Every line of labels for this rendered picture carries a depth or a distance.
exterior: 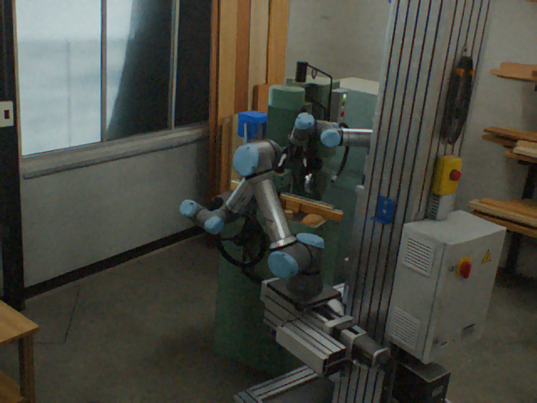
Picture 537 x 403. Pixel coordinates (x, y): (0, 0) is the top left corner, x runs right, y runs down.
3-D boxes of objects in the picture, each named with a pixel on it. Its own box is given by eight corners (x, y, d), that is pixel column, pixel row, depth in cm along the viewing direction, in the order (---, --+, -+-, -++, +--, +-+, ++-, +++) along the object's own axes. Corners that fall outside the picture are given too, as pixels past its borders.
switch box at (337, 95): (325, 120, 334) (330, 90, 329) (334, 117, 343) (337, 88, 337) (336, 122, 332) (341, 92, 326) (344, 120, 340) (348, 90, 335)
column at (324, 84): (272, 206, 354) (284, 77, 330) (290, 196, 373) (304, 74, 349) (307, 217, 344) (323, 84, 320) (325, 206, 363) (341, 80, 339)
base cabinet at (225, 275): (211, 351, 357) (219, 235, 333) (263, 310, 405) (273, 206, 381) (281, 380, 337) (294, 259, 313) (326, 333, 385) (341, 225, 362)
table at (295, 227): (200, 213, 324) (200, 202, 322) (232, 198, 349) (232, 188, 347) (305, 245, 297) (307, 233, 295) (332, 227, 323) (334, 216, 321)
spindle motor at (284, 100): (258, 148, 317) (263, 86, 307) (274, 142, 332) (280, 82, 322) (289, 155, 310) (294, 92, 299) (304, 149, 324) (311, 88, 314)
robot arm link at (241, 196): (279, 130, 258) (224, 207, 286) (263, 133, 250) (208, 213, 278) (298, 150, 255) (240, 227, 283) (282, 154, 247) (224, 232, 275)
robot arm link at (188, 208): (188, 220, 266) (174, 211, 270) (200, 226, 276) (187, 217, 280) (198, 204, 266) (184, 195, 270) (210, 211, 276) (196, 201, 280)
